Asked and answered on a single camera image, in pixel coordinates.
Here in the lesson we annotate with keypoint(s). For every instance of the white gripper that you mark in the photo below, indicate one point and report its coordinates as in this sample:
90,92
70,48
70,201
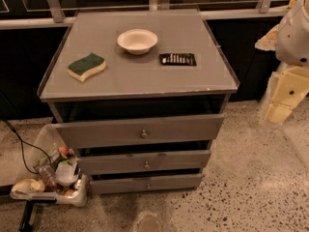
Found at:
294,39

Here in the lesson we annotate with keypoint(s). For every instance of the grey top drawer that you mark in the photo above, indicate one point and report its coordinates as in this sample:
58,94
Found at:
125,132

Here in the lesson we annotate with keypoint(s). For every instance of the grey drawer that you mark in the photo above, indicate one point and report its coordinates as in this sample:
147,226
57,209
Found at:
153,183
143,162
125,132

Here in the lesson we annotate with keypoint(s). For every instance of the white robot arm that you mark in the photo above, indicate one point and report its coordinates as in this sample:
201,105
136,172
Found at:
290,41

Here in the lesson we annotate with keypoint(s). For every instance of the grey drawer cabinet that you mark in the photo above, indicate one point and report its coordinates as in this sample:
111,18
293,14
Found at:
139,86

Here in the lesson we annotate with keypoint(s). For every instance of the grey middle drawer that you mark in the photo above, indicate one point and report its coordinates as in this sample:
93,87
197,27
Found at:
143,162

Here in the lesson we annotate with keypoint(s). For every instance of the grey bottom drawer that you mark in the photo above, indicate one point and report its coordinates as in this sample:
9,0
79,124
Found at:
153,183

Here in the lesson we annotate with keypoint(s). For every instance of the yellow object on ledge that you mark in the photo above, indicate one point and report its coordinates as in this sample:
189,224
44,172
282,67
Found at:
291,3

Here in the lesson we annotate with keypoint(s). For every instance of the black snack packet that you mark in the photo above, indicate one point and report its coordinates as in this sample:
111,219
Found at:
177,59

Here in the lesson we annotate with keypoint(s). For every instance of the metal window railing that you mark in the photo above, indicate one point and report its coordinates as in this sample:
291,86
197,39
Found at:
42,13

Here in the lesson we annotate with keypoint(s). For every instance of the white paper bowl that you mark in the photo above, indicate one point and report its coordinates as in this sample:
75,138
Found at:
137,41

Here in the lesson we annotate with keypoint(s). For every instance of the green yellow sponge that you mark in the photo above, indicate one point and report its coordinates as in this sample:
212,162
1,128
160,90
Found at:
86,67

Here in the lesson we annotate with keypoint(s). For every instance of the white cup in bin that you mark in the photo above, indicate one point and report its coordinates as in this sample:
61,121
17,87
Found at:
65,175

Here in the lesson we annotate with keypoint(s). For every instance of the clear plastic bin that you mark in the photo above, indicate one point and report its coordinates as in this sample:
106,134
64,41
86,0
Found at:
49,151

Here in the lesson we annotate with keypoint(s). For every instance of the banana peel in bin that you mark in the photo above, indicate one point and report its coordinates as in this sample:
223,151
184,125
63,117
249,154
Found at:
29,186

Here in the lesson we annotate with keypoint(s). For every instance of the black stand base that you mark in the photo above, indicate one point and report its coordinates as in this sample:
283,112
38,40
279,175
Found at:
25,225

